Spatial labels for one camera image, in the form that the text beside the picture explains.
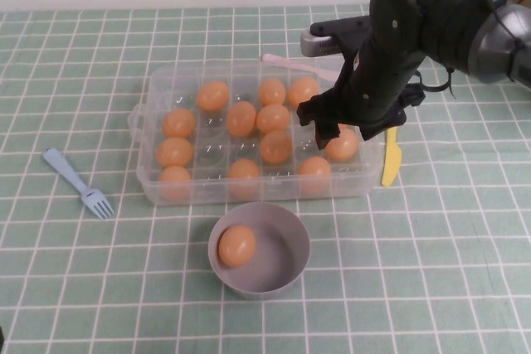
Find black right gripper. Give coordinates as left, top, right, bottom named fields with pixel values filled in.
left=296, top=0, right=431, bottom=151

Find orange plastic egg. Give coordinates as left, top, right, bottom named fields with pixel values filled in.
left=324, top=126, right=361, bottom=162
left=258, top=77, right=287, bottom=107
left=259, top=129, right=294, bottom=165
left=227, top=158, right=262, bottom=201
left=287, top=76, right=320, bottom=109
left=196, top=80, right=231, bottom=113
left=156, top=136, right=195, bottom=167
left=297, top=156, right=333, bottom=196
left=226, top=100, right=258, bottom=138
left=256, top=104, right=291, bottom=134
left=158, top=165, right=193, bottom=201
left=161, top=107, right=197, bottom=139
left=217, top=225, right=257, bottom=269

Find clear plastic egg box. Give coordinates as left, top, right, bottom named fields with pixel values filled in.
left=126, top=57, right=382, bottom=207

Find yellow plastic knife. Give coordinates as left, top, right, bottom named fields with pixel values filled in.
left=380, top=126, right=404, bottom=188

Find pink plastic spoon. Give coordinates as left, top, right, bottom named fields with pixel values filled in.
left=261, top=53, right=341, bottom=80

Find black zip tie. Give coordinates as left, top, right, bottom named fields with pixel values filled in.
left=446, top=64, right=457, bottom=100

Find grey round bowl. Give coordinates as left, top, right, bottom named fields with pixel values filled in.
left=207, top=201, right=311, bottom=301

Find green checked tablecloth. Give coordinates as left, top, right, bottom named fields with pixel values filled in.
left=0, top=1, right=531, bottom=354

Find light blue plastic fork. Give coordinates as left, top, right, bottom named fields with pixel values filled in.
left=42, top=146, right=117, bottom=221

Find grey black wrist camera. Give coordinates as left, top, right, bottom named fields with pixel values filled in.
left=300, top=17, right=373, bottom=58

